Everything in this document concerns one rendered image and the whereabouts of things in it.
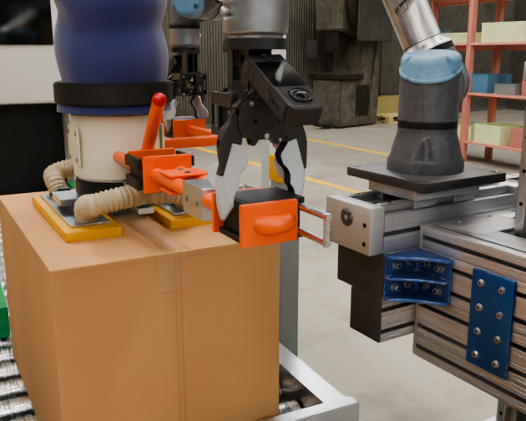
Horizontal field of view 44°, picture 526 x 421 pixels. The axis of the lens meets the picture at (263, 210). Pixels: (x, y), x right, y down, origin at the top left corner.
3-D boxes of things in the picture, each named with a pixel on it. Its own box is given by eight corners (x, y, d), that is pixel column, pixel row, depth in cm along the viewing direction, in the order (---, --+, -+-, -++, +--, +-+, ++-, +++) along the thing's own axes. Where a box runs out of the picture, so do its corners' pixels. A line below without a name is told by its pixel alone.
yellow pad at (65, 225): (32, 204, 141) (30, 181, 139) (78, 199, 145) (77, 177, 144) (65, 244, 112) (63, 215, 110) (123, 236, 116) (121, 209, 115)
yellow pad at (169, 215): (118, 195, 149) (117, 174, 148) (159, 190, 154) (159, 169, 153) (170, 230, 120) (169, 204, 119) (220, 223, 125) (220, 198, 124)
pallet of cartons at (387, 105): (407, 116, 1314) (408, 94, 1303) (438, 120, 1244) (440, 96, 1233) (360, 119, 1252) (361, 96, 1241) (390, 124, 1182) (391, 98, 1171)
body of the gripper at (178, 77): (179, 98, 157) (178, 47, 154) (166, 96, 165) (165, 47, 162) (208, 97, 161) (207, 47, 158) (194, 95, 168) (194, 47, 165)
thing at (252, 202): (211, 231, 81) (210, 191, 79) (264, 224, 84) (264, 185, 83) (241, 249, 73) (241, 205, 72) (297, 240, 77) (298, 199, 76)
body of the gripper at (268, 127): (263, 135, 84) (263, 39, 81) (297, 144, 77) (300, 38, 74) (208, 139, 81) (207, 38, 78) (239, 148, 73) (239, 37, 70)
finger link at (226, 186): (209, 212, 81) (234, 142, 80) (229, 223, 76) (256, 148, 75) (186, 205, 79) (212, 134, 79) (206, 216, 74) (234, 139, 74)
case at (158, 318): (13, 356, 158) (-3, 195, 149) (169, 324, 177) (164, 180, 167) (68, 502, 107) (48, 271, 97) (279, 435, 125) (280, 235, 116)
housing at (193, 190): (180, 211, 92) (179, 180, 91) (224, 206, 95) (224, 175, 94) (199, 222, 86) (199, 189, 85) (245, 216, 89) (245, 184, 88)
